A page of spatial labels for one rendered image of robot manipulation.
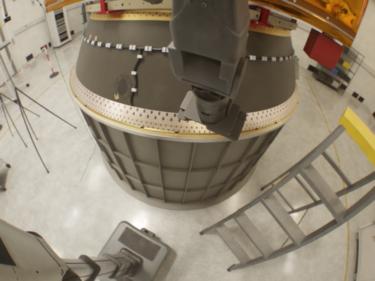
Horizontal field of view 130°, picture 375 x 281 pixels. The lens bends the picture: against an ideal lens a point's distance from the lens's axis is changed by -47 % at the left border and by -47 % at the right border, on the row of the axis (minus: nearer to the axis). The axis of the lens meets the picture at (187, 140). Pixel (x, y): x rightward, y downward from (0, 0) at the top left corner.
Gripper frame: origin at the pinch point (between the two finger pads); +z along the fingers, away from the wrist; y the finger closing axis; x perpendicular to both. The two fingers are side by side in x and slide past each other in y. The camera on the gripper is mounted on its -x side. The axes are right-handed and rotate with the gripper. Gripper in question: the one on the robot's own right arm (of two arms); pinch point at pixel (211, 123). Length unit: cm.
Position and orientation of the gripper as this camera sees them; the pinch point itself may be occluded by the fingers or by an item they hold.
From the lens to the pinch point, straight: 41.8
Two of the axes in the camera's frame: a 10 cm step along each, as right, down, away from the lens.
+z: 1.5, 1.9, 9.7
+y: -9.0, -3.9, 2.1
